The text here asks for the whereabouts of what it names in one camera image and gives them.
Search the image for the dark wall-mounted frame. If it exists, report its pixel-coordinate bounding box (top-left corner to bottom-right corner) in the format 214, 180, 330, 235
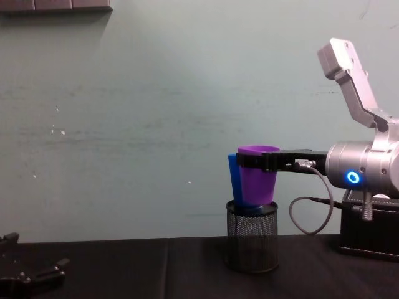
0, 0, 114, 14

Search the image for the thin grey gripper cable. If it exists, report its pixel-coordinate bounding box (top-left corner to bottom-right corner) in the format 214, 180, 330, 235
289, 158, 344, 235

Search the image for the black table cloth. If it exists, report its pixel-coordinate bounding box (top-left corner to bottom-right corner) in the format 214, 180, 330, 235
0, 232, 399, 299

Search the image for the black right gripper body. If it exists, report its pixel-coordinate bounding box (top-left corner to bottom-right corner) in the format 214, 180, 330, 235
278, 148, 329, 173

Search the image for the black mesh pen holder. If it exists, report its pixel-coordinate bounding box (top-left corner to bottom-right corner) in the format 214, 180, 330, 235
225, 199, 280, 274

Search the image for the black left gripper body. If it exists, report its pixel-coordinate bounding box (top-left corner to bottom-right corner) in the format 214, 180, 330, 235
0, 247, 36, 296

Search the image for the black box with white stitching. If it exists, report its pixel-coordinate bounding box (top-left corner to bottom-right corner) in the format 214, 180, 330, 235
339, 189, 399, 262

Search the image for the pale green wall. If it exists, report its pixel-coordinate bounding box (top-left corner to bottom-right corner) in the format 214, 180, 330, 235
0, 0, 399, 243

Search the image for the blue plastic cup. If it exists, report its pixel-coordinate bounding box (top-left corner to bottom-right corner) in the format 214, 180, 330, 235
227, 153, 266, 214

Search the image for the purple plastic cup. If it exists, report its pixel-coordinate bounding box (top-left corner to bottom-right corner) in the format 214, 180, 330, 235
236, 145, 281, 207

